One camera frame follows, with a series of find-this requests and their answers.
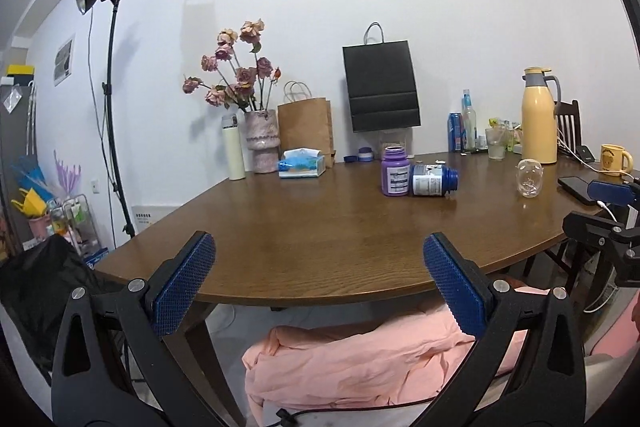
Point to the clear glass cup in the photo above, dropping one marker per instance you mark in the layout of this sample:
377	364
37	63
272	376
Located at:
530	178

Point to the blue pill bottle lying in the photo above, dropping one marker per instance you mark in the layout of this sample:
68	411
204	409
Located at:
430	180

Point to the small blue jar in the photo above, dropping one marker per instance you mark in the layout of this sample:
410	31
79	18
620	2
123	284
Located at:
366	155

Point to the pink ceramic vase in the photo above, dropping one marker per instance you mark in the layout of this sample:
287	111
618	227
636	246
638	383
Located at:
261	139

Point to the yellow thermos jug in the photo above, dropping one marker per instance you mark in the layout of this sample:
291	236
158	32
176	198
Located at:
539	122

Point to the yellow box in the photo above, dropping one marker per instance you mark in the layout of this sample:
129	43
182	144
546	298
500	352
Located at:
21	70

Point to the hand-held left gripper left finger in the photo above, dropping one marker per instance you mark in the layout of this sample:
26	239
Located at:
184	289

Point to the white thermos bottle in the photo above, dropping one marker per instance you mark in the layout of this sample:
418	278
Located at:
233	149

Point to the clear bottle with blue cap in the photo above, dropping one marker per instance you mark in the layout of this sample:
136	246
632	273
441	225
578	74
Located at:
468	124

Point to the black plastic bag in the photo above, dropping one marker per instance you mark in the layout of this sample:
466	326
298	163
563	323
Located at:
45	297

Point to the black smartphone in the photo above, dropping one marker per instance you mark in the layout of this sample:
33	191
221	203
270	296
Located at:
580	189

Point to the pink cloth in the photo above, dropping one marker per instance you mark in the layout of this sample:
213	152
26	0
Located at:
350	357

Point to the clear plastic container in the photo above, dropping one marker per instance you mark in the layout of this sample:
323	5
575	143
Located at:
396	139

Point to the blue drink can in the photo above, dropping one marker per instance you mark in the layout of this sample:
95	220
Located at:
454	133

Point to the purple pill bottle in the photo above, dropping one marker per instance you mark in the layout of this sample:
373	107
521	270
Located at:
395	174

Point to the wall socket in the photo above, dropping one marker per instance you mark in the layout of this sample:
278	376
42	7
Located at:
94	185

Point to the glass tumbler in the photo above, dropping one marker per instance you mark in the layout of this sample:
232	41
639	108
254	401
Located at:
495	146

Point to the black charger block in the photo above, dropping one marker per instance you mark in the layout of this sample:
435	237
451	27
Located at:
585	153

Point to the dried pink roses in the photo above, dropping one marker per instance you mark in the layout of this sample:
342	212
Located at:
240	74

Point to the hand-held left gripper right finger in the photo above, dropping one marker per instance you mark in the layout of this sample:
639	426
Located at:
456	289

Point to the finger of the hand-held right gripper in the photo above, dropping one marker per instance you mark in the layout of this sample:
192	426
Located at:
607	193
590	227

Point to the wall poster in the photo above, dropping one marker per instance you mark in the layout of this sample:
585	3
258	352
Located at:
64	61

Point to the brown paper bag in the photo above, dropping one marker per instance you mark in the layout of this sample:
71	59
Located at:
306	127

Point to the black paper bag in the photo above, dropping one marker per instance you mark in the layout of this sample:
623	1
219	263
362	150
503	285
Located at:
382	87

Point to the dark wooden chair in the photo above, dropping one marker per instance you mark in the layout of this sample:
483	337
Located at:
570	122

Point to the blue tissue box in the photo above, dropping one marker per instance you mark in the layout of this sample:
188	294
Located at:
301	164

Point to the grey cabinet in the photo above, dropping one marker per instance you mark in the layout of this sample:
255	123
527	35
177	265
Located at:
15	157

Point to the yellow mug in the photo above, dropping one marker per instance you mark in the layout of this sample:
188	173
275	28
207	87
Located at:
612	159

